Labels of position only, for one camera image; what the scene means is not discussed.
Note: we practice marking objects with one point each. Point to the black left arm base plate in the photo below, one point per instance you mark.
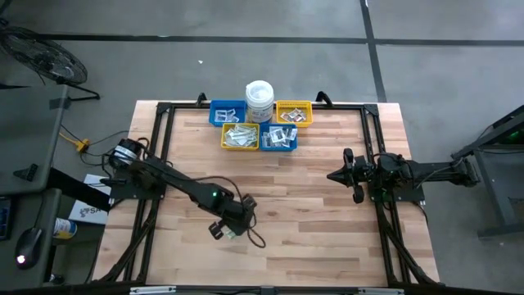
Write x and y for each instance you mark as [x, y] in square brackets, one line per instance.
[123, 192]

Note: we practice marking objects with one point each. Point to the black metal table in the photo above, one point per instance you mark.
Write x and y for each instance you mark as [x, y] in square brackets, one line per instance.
[493, 192]

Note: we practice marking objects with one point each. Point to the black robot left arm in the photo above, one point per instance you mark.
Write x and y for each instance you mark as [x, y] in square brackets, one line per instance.
[180, 184]

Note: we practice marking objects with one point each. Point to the black computer mouse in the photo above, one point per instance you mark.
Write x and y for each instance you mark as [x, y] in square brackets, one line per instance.
[28, 246]

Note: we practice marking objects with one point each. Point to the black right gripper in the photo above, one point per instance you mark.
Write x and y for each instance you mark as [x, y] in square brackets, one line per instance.
[362, 172]

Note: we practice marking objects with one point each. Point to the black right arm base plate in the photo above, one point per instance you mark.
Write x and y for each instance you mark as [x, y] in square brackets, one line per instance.
[415, 192]

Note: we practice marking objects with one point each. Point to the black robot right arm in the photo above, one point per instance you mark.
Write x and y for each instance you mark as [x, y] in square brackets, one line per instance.
[430, 172]

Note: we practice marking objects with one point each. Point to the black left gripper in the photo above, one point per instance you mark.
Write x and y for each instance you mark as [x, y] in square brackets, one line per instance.
[233, 209]

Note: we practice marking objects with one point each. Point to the yellow plastic basket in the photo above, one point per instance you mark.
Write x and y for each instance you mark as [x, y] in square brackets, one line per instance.
[286, 105]
[224, 146]

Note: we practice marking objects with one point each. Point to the black floor fan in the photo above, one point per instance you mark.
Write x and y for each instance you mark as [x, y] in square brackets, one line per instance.
[45, 57]

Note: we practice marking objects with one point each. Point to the black slanted bar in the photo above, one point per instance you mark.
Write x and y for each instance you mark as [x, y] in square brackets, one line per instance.
[82, 192]

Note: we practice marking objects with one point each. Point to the white blue yellow can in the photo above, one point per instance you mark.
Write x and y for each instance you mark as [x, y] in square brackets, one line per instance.
[65, 228]

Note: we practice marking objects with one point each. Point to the white disinfecting wipes canister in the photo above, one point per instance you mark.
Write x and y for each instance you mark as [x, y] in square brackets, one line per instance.
[260, 98]

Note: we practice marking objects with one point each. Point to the grey desk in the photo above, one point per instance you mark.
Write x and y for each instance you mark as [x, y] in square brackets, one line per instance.
[28, 123]

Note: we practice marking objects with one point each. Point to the black aluminium table frame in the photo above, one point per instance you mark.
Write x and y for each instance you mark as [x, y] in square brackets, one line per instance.
[184, 105]

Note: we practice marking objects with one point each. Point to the black desk bracket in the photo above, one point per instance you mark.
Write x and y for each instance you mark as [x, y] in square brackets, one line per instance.
[28, 172]

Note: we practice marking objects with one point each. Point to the white cardboard box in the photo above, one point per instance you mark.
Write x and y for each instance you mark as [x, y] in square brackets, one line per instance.
[88, 213]

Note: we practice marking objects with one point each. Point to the silver metal bracket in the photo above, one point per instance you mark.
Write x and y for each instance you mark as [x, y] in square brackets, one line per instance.
[153, 290]
[380, 291]

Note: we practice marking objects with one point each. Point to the blue label alcohol pad packet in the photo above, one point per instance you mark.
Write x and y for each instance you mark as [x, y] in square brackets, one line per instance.
[234, 119]
[231, 112]

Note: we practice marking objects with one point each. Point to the black keyboard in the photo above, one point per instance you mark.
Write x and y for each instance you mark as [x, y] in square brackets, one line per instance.
[4, 219]

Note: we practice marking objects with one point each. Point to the blue plastic basket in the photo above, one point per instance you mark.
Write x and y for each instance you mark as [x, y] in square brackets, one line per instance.
[213, 123]
[282, 148]

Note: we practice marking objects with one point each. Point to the yellow power plug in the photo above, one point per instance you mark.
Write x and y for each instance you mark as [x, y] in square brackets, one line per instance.
[84, 145]

